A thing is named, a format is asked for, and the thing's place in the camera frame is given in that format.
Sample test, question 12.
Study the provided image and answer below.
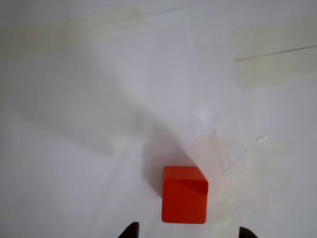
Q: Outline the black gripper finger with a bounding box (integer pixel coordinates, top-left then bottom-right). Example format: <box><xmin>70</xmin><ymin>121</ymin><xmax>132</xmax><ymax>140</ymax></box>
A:
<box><xmin>238</xmin><ymin>226</ymin><xmax>259</xmax><ymax>238</ymax></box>
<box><xmin>118</xmin><ymin>221</ymin><xmax>140</xmax><ymax>238</ymax></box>

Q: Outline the red cube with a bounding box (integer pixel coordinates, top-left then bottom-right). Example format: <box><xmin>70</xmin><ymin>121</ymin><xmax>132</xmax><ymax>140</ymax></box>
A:
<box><xmin>161</xmin><ymin>166</ymin><xmax>210</xmax><ymax>225</ymax></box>

